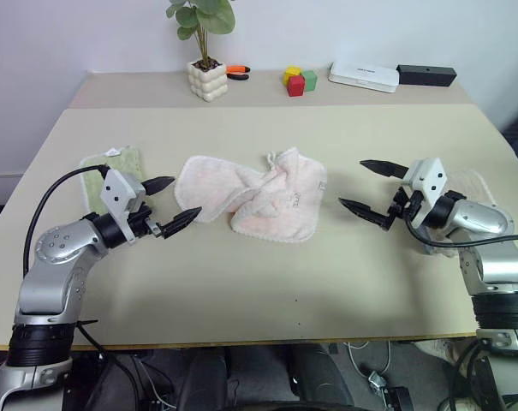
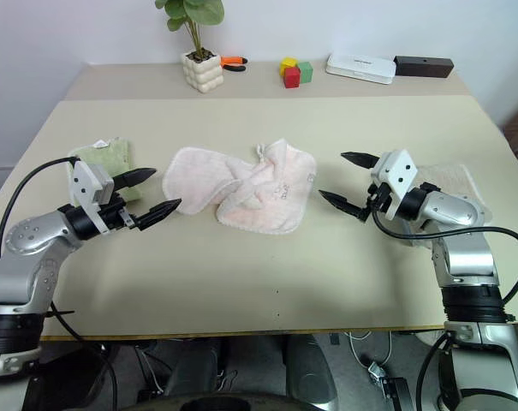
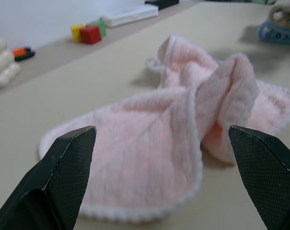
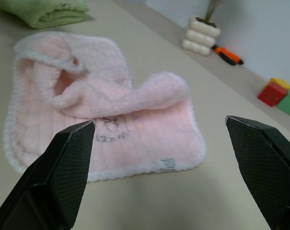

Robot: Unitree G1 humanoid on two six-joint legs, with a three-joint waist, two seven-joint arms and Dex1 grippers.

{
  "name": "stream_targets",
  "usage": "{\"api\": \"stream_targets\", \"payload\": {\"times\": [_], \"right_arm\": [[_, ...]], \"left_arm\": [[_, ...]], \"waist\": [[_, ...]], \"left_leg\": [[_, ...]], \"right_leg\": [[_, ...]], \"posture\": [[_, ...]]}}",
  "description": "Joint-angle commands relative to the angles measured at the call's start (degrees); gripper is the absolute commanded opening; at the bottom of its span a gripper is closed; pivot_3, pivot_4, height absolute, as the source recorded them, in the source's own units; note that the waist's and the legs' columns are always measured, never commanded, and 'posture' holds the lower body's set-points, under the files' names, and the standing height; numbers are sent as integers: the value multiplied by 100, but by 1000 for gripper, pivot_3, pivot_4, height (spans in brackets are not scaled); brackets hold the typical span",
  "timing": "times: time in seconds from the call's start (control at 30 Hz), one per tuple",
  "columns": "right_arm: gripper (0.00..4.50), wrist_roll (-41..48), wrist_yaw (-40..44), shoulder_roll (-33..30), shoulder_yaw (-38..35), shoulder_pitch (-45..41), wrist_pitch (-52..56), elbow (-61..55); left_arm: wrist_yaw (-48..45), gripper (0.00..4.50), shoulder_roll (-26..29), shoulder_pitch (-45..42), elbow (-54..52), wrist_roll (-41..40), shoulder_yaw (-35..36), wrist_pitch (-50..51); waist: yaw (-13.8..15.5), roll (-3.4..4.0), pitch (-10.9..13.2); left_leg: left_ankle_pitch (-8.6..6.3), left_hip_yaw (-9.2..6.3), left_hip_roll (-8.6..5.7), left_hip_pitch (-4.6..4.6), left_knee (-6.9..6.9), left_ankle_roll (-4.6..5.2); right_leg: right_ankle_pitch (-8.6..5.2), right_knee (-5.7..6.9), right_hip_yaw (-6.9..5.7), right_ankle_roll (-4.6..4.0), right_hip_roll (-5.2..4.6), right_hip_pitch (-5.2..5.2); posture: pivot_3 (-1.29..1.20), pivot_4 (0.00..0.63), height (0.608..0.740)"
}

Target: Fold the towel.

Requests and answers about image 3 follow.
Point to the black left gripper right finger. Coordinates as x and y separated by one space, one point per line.
267 177

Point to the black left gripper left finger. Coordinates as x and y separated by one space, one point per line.
51 182

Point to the pink towel with white trim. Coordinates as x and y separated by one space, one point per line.
144 148

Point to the white stacked cloth rolls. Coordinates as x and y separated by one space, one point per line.
2 63

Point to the orange and black tool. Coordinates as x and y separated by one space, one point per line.
23 53

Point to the yellow block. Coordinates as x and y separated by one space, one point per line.
76 32

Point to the red cube block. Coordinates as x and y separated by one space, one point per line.
90 35

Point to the green block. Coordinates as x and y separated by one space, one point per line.
99 26

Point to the white flat box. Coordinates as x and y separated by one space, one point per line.
130 13

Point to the black flat object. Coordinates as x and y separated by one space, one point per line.
162 3

